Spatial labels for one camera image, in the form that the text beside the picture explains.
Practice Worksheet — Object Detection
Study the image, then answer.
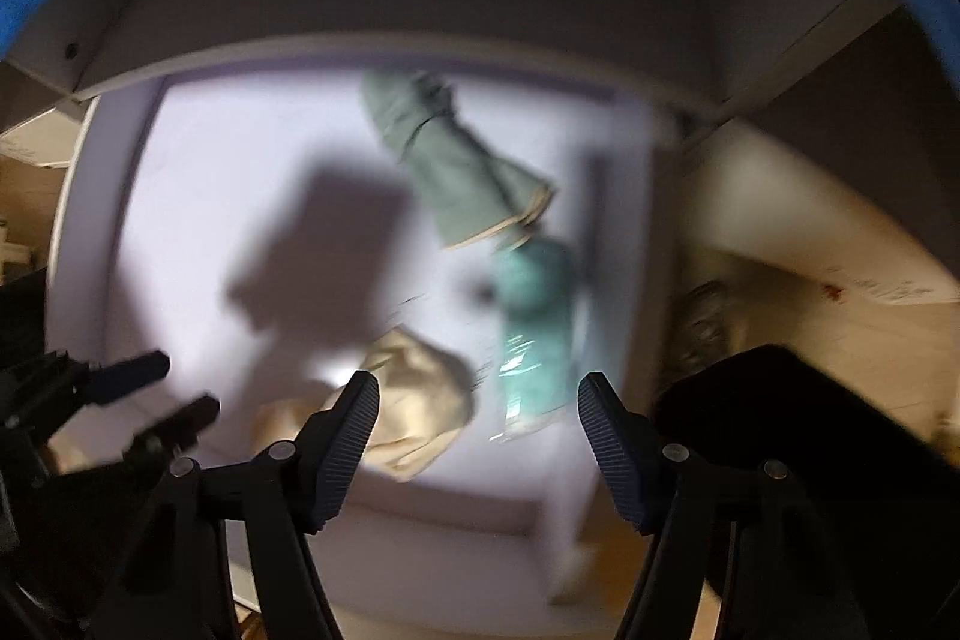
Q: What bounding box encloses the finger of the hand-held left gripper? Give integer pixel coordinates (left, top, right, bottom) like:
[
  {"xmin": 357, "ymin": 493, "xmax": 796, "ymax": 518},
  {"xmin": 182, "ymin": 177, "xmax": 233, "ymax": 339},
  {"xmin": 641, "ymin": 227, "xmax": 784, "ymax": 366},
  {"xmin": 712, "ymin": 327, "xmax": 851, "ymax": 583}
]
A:
[
  {"xmin": 82, "ymin": 351, "xmax": 172, "ymax": 405},
  {"xmin": 124, "ymin": 394, "xmax": 221, "ymax": 461}
]

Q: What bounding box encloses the mint green garment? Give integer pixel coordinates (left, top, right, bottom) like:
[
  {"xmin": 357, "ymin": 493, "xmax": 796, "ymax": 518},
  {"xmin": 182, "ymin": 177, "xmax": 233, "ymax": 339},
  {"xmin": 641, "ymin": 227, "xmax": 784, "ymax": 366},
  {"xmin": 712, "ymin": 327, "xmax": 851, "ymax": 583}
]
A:
[{"xmin": 491, "ymin": 237, "xmax": 580, "ymax": 442}]

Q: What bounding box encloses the white floral cabinet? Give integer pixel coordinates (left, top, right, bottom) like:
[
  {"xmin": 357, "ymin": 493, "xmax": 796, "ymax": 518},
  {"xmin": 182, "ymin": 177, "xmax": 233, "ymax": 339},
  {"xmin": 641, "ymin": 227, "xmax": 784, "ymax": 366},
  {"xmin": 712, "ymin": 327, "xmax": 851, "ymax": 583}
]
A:
[
  {"xmin": 686, "ymin": 115, "xmax": 960, "ymax": 453},
  {"xmin": 0, "ymin": 107, "xmax": 95, "ymax": 270}
]

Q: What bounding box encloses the cream cloth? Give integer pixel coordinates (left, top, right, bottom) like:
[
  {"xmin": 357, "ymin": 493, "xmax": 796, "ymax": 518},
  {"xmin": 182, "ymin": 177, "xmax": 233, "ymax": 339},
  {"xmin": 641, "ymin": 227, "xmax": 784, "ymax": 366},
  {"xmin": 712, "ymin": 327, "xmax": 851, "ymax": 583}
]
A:
[{"xmin": 251, "ymin": 325, "xmax": 477, "ymax": 483}]

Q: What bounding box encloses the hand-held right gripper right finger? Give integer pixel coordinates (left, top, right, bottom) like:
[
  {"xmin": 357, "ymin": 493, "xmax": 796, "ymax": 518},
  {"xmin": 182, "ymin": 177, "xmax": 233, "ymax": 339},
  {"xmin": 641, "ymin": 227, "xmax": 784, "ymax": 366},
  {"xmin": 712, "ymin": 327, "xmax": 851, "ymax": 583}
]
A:
[{"xmin": 576, "ymin": 372, "xmax": 856, "ymax": 640}]

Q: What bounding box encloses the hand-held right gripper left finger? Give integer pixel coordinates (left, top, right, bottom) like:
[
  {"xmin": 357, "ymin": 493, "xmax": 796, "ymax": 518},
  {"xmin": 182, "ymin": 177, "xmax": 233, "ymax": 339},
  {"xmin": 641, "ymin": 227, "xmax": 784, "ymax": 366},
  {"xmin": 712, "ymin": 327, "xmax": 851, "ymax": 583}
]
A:
[{"xmin": 90, "ymin": 370, "xmax": 381, "ymax": 640}]

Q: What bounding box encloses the sage green garment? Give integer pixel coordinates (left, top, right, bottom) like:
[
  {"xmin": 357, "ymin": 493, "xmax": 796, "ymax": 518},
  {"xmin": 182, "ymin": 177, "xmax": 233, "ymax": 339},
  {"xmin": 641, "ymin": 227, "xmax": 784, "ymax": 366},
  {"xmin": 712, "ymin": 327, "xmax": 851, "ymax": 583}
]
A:
[{"xmin": 362, "ymin": 70, "xmax": 557, "ymax": 251}]

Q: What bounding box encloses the white drawer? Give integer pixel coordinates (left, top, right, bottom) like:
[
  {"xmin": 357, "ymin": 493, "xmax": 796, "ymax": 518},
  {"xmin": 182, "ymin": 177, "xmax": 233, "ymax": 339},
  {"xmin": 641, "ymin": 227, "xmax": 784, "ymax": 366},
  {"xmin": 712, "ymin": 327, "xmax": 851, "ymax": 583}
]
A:
[{"xmin": 45, "ymin": 70, "xmax": 683, "ymax": 603}]

